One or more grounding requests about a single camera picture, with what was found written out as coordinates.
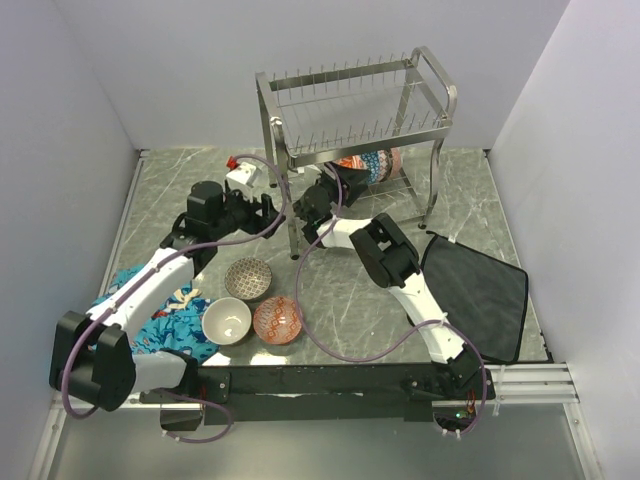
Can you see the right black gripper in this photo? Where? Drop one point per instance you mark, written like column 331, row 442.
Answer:
column 350, row 178

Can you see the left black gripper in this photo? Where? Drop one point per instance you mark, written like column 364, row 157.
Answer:
column 252, row 206

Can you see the blue triangle pattern bowl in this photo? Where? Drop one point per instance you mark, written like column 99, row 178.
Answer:
column 377, row 165

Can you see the steel two-tier dish rack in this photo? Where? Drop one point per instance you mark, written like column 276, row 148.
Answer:
column 343, row 110

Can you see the orange floral pattern bowl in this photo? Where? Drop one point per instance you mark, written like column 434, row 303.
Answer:
column 352, row 162

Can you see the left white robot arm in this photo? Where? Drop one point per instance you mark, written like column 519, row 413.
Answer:
column 92, row 365

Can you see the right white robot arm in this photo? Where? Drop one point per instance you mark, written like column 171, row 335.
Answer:
column 392, row 263

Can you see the brown floral pattern bowl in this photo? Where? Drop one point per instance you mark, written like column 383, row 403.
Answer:
column 248, row 279

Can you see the plain white grey bowl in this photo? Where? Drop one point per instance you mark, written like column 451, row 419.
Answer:
column 226, row 321

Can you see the blue shark print cloth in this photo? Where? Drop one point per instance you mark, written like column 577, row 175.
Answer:
column 175, row 325

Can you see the red geometric pattern bowl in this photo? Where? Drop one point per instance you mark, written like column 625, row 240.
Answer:
column 276, row 321

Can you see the black microfibre cloth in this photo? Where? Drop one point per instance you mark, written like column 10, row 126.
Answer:
column 485, row 298

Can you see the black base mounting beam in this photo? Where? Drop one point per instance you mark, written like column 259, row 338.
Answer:
column 341, row 391

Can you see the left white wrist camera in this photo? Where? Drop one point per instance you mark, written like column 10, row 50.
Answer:
column 242, row 176

